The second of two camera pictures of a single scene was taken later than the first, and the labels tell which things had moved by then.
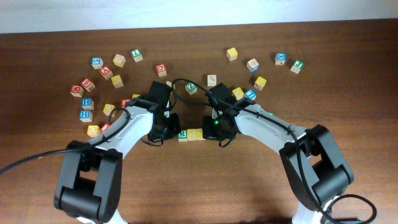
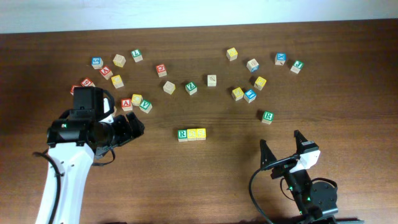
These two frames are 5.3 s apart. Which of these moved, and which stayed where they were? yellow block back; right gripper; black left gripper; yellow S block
Moved: black left gripper; right gripper
Stayed: yellow S block; yellow block back
